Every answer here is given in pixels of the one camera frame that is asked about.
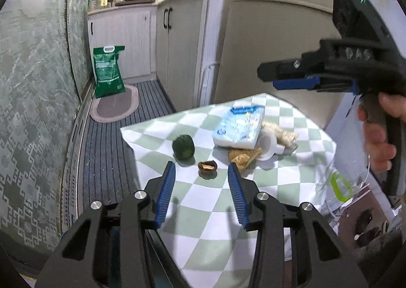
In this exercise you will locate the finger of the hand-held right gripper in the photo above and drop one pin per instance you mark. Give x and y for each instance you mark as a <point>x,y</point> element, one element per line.
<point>291,83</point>

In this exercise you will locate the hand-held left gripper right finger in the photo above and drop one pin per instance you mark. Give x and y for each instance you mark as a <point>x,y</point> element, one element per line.
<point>236,193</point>

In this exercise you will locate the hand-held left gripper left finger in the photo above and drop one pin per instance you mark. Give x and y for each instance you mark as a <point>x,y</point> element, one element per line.
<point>166,193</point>

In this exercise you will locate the brown paper wrapper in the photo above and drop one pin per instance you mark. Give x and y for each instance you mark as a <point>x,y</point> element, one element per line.
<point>242,158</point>

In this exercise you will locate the white tape roll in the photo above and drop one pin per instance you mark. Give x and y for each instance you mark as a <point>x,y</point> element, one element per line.
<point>269,147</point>

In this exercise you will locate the blue white tissue packet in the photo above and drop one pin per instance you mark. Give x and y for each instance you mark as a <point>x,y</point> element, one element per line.
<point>239,126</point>

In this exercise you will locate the person's right hand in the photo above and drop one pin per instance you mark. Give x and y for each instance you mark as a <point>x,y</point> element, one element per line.
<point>376,142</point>

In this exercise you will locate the green white checkered tablecloth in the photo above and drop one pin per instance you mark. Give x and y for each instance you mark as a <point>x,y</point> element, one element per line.
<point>206,237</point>

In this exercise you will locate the beige refrigerator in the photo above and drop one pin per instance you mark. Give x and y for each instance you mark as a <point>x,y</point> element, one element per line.
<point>276,28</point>

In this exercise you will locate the grey striped floor runner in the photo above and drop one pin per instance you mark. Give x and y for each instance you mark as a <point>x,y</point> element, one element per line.
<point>107,155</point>

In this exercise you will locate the oval grey pink mat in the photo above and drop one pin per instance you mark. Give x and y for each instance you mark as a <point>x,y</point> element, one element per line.
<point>114,107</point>

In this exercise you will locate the white two-door cabinet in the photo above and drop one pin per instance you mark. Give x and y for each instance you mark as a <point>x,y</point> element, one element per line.
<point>187,47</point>

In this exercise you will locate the green rice bag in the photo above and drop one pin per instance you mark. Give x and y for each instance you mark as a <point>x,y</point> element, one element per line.
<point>107,72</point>

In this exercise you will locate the dark shoes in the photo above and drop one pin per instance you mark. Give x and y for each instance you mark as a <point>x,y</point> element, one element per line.
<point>368,221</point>

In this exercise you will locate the white stove base cabinet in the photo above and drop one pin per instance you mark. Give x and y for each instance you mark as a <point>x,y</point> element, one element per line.
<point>123,40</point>

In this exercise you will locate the patterned frosted glass door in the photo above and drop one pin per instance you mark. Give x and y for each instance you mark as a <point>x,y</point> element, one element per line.
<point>35,101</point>

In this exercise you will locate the dark cooktop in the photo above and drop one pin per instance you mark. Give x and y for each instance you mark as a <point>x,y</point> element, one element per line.
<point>134,2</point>

